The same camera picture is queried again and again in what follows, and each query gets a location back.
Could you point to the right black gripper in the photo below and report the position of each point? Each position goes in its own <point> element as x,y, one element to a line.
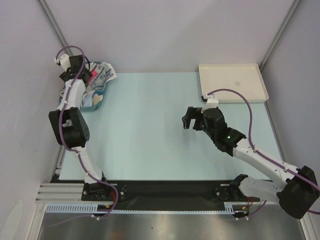
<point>197,119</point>

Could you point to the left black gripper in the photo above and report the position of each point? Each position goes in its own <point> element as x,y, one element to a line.
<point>68,72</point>

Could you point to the pink red towel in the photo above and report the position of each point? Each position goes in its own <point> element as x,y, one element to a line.
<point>94,74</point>

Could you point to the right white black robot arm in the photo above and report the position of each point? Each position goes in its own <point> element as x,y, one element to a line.
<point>294,189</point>

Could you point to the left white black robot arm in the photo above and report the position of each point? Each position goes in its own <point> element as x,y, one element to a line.
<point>70,128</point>

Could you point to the white blue patterned towel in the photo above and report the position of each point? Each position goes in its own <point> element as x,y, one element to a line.
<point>98,84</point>

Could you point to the teal plastic basket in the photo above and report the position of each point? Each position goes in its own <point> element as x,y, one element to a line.
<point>94,107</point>

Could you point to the light blue towel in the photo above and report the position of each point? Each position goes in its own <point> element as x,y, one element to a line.
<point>87,101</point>

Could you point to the cream plastic tray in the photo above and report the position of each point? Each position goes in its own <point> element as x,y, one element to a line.
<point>244,78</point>

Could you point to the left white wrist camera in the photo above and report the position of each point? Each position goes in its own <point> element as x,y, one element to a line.
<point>63,61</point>

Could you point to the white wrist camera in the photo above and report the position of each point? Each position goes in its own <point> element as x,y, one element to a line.
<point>63,61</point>
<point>211,103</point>

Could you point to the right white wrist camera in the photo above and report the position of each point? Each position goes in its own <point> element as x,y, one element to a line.
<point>211,103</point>

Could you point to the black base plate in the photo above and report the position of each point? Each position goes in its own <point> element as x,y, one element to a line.
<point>177,195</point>

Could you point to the aluminium frame rail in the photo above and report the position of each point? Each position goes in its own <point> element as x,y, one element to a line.
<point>59,191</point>

